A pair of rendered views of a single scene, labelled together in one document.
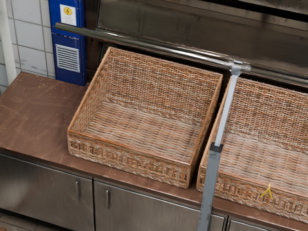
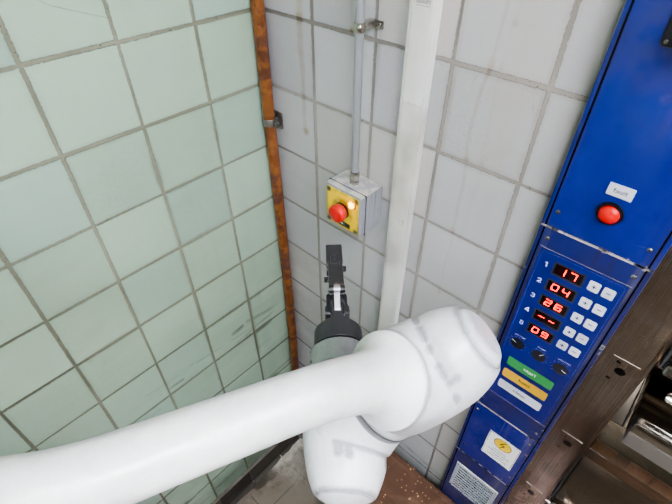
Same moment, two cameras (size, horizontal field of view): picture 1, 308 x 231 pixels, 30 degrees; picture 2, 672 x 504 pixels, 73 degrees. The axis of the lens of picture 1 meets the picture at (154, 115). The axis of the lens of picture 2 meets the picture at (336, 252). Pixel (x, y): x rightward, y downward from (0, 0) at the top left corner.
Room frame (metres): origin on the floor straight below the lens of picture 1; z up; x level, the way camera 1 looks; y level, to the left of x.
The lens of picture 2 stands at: (1.62, 0.54, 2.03)
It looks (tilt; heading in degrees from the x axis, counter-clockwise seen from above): 42 degrees down; 27
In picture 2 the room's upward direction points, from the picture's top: straight up
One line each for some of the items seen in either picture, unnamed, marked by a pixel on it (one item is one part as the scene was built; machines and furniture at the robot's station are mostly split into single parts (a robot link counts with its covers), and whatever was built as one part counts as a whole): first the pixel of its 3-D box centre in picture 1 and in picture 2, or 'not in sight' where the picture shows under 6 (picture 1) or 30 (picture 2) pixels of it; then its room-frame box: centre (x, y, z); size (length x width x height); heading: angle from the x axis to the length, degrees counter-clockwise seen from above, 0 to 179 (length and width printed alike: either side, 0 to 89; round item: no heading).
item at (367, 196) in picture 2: not in sight; (353, 203); (2.34, 0.87, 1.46); 0.10 x 0.07 x 0.10; 74
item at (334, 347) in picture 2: not in sight; (339, 366); (1.96, 0.71, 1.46); 0.09 x 0.06 x 0.09; 119
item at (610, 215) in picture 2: not in sight; (612, 206); (2.22, 0.43, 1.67); 0.03 x 0.02 x 0.06; 74
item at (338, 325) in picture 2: not in sight; (337, 327); (2.03, 0.75, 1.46); 0.09 x 0.07 x 0.08; 29
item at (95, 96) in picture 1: (146, 113); not in sight; (1.87, 0.03, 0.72); 0.56 x 0.49 x 0.28; 73
